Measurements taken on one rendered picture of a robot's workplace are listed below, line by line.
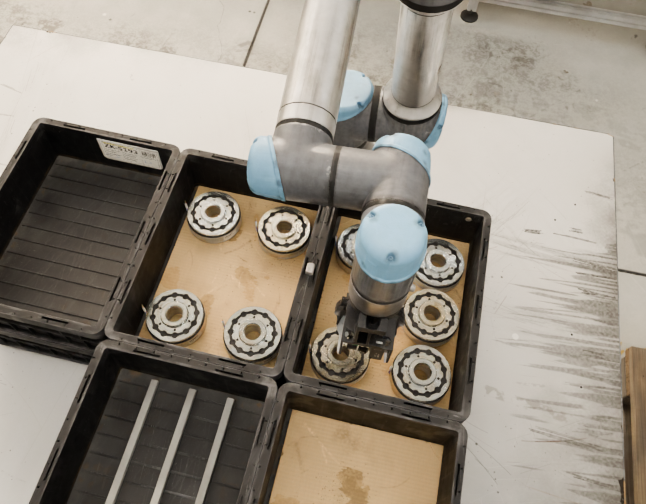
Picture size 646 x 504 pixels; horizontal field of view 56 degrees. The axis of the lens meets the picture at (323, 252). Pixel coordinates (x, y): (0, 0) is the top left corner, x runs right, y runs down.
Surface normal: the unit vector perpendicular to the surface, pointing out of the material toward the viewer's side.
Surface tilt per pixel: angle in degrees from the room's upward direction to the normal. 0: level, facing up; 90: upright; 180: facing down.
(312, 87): 9
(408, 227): 0
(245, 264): 0
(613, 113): 0
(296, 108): 20
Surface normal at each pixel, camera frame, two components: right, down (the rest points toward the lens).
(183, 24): 0.04, -0.48
